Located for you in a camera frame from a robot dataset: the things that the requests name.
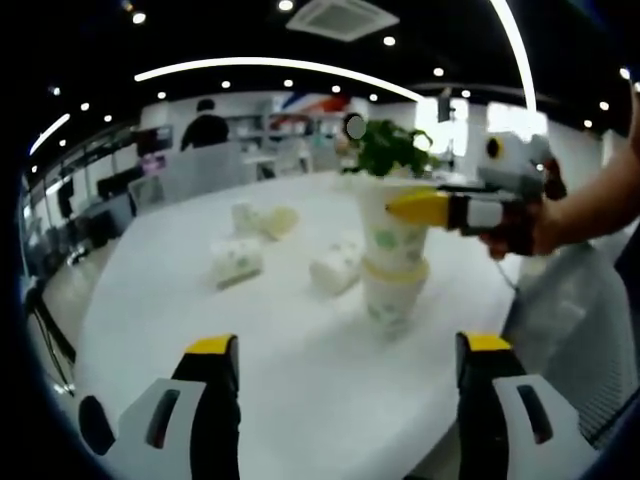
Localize white storage shelf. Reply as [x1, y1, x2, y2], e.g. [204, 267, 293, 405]
[234, 112, 311, 151]

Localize long curved ceiling light strip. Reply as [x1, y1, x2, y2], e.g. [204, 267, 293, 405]
[133, 56, 426, 101]

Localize wall display screen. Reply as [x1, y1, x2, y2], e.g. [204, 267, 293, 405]
[135, 125, 175, 174]

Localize short ceiling light bar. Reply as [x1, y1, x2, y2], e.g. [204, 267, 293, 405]
[28, 112, 72, 156]

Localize straight long ceiling light strip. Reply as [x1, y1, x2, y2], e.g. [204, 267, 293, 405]
[488, 0, 540, 112]

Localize green potted plant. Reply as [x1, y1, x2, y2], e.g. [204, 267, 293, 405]
[347, 118, 442, 180]

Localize ceiling air conditioner vent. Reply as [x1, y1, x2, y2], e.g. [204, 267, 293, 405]
[285, 0, 401, 44]

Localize round ceiling spotlights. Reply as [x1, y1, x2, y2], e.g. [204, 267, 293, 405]
[47, 0, 634, 176]

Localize white table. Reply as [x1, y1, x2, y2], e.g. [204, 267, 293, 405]
[74, 169, 526, 480]

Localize black tripod stand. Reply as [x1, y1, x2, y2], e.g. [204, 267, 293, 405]
[27, 284, 79, 399]

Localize person's right hand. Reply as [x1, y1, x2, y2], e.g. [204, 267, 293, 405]
[478, 197, 569, 260]

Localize grey partition panel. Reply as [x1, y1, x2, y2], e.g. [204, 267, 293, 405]
[159, 143, 251, 201]

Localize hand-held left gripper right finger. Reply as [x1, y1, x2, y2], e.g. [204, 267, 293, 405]
[455, 331, 600, 480]

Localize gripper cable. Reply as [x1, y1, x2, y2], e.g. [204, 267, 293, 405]
[492, 255, 522, 297]

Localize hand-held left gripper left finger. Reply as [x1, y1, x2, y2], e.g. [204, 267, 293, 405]
[115, 333, 242, 480]

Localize grey mesh office chair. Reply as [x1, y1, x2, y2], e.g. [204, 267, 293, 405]
[502, 239, 640, 449]

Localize red blue wall graphic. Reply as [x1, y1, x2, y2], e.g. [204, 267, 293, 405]
[277, 91, 354, 115]

